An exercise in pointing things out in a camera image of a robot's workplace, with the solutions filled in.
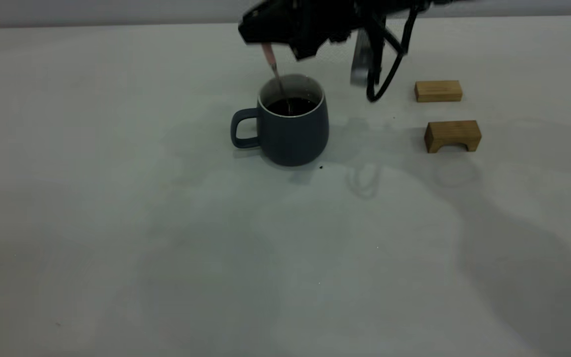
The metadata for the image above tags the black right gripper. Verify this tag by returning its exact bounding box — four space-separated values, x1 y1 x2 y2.
238 0 366 61

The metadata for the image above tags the pink handled metal spoon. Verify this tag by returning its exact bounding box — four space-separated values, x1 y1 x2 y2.
260 43 294 114

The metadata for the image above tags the dark grey ceramic mug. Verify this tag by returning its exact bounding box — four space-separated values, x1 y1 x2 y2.
230 74 330 167

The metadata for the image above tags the flat rectangular wooden block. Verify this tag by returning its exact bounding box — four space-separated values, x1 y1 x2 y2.
414 80 463 104

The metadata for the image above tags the arched wooden block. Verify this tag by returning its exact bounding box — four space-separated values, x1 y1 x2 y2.
424 120 482 154

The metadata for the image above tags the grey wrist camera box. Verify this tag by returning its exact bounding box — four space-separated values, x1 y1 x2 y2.
349 29 374 88

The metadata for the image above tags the black cable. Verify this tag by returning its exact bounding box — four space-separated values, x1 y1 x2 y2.
366 5 420 103

